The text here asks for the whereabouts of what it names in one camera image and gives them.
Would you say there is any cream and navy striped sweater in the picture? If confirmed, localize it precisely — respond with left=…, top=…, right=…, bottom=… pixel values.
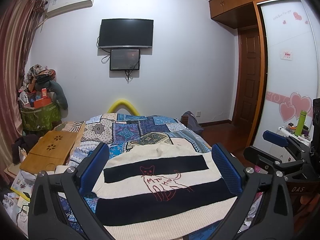
left=93, top=143, right=237, bottom=239

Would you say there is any pile of colourful clothes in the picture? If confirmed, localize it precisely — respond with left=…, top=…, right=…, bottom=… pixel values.
left=21, top=64, right=56, bottom=92

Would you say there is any white bedside table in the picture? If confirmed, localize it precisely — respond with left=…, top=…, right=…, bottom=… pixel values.
left=269, top=126, right=311, bottom=163

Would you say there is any green water bottle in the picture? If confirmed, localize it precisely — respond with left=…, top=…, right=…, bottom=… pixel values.
left=295, top=110, right=307, bottom=137

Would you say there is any wooden lap desk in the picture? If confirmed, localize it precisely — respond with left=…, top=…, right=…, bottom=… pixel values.
left=20, top=131, right=77, bottom=174

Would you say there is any blue patchwork bed cover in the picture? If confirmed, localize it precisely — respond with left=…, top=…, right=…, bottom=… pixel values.
left=67, top=113, right=223, bottom=239

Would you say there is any brown wooden door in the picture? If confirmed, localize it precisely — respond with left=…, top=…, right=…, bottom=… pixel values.
left=232, top=27, right=260, bottom=130

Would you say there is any green fabric storage bag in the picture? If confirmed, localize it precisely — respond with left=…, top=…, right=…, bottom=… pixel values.
left=20, top=102, right=61, bottom=132

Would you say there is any grey backpack on floor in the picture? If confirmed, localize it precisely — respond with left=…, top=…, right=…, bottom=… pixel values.
left=181, top=111, right=204, bottom=135

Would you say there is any yellow curved foam tube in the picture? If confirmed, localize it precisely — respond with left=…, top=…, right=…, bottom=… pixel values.
left=107, top=99, right=139, bottom=116

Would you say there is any dark green plush toy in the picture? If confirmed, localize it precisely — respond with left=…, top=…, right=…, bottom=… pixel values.
left=48, top=80, right=68, bottom=110

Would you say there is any orange red box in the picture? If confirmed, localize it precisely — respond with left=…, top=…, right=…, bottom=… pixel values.
left=34, top=88, right=52, bottom=109

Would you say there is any white sliding wardrobe door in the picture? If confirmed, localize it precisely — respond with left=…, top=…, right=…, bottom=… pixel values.
left=253, top=0, right=319, bottom=162

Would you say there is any white air conditioner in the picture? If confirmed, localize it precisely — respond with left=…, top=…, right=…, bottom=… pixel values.
left=47, top=0, right=94, bottom=18

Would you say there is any pink striped curtain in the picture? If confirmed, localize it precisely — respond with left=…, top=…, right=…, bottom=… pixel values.
left=1, top=0, right=47, bottom=183

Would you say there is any small black wall monitor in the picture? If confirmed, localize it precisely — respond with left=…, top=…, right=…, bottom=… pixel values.
left=110, top=48, right=140, bottom=71

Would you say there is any black wall television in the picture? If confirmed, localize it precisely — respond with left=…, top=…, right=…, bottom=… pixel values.
left=98, top=18, right=154, bottom=48

